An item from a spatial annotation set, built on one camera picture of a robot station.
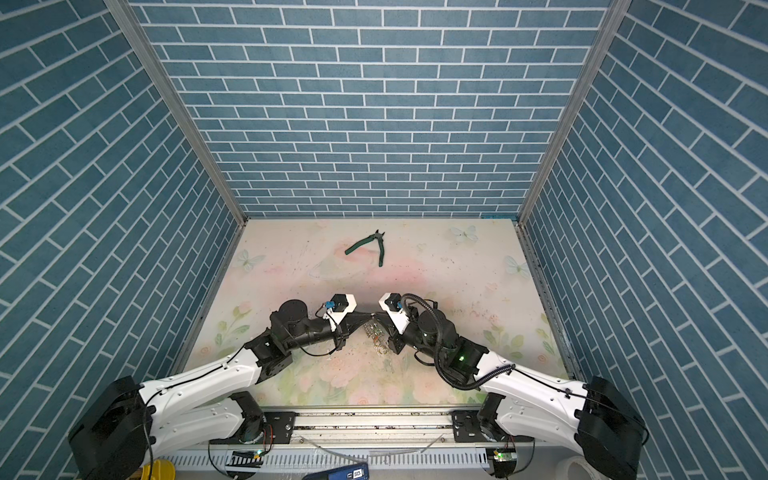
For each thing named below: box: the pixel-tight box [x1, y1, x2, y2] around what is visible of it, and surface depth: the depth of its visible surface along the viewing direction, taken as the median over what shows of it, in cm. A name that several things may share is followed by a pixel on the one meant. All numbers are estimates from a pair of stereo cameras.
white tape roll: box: [555, 456, 610, 480], surface depth 69 cm
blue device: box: [302, 462, 370, 480], surface depth 67 cm
